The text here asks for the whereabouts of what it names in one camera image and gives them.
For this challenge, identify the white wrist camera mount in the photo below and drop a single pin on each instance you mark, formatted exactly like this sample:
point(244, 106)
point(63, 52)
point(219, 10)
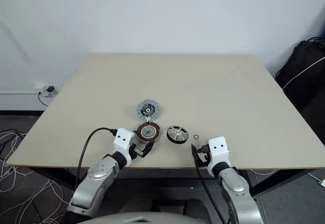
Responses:
point(123, 140)
point(218, 151)

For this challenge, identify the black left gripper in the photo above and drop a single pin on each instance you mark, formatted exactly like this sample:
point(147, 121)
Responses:
point(132, 154)

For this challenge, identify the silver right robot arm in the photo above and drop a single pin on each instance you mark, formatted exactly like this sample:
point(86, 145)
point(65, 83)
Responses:
point(236, 183)

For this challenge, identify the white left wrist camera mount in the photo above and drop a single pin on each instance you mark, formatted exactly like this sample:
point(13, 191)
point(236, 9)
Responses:
point(123, 140)

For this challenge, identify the silver round circuit disc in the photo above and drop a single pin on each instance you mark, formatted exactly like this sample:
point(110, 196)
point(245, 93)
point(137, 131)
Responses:
point(146, 110)

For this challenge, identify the motor stator housing copper windings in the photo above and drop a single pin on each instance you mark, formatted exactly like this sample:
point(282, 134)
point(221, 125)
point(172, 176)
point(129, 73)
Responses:
point(141, 132)

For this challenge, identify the white power strip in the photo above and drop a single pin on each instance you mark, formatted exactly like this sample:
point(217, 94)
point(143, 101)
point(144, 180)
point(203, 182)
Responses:
point(40, 87)

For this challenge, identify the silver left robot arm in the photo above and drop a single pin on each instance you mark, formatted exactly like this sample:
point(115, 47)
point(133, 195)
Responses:
point(99, 170)

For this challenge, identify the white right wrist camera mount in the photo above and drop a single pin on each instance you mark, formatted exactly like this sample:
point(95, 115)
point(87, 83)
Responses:
point(218, 151)

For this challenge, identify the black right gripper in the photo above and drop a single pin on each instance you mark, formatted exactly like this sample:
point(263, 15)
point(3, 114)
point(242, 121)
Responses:
point(206, 160)

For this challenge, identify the black table frame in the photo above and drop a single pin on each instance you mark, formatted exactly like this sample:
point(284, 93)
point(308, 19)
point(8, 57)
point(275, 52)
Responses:
point(279, 182)

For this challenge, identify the black silver rotor cap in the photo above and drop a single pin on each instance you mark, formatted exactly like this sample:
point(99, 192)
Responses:
point(177, 133)

